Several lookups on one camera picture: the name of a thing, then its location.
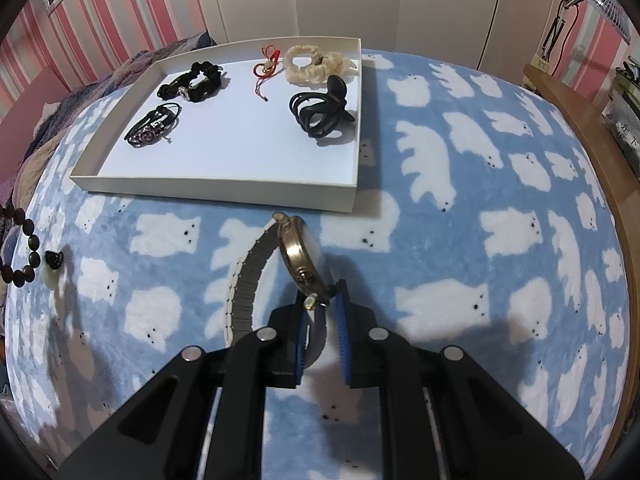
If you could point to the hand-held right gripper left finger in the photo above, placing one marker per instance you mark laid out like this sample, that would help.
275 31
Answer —
301 347

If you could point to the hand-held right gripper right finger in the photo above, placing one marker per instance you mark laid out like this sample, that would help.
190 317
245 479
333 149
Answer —
343 340

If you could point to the grey band wristwatch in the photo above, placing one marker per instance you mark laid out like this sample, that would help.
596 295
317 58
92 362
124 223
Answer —
300 255

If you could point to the white shallow tray box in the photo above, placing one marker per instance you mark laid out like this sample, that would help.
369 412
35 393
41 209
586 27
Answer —
225 160

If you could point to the black hair claw clip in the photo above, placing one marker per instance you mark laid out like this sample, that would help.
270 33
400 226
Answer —
320 110

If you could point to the cream hair scrunchie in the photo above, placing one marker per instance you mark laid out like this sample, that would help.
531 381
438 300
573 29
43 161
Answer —
300 77

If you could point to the black scrunchie with charm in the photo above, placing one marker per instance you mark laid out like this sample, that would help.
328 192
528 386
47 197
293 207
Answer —
172 90

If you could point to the beige quilt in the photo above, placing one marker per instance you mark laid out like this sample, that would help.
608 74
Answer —
40 160

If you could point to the wooden side table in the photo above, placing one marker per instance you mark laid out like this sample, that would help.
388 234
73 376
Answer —
575 110

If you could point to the purple patterned quilt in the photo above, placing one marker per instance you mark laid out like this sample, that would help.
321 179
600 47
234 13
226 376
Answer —
130 65

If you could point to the white ornate wardrobe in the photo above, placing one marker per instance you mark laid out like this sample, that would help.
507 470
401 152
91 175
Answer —
400 5

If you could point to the white power strip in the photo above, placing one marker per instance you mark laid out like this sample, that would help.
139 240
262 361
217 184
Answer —
540 63

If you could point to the pink headboard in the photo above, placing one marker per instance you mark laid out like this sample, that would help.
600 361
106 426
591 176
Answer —
30 95

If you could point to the silver desk lamp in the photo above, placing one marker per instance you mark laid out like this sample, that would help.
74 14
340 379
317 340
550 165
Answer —
605 5

